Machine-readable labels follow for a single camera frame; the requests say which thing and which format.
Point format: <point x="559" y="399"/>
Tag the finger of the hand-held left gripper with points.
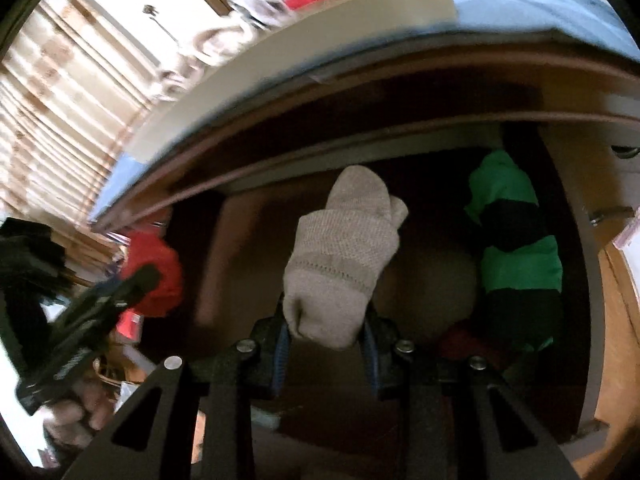
<point x="115" y="295"/>

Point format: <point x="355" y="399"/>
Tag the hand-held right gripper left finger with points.
<point x="281" y="360"/>

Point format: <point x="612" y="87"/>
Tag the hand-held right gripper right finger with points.
<point x="372" y="360"/>

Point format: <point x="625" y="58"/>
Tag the beige knitted socks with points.
<point x="345" y="260"/>

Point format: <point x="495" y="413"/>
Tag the green black striped cloth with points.
<point x="520" y="260"/>

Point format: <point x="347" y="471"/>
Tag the shallow cardboard tray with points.
<point x="300" y="45"/>

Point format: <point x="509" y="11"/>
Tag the desk side drawer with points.
<point x="590" y="170"/>

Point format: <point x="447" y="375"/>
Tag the person's left hand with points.
<point x="80" y="415"/>

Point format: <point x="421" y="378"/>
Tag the dark hanging coat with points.
<point x="30" y="255"/>

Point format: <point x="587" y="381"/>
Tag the beige patterned curtain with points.
<point x="60" y="110"/>

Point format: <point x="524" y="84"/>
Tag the pink patterned cloth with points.
<point x="629" y="241"/>

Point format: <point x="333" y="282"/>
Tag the curtain tieback tassel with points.
<point x="148" y="10"/>

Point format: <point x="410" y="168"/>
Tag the dark wooden desk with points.
<point x="500" y="60"/>

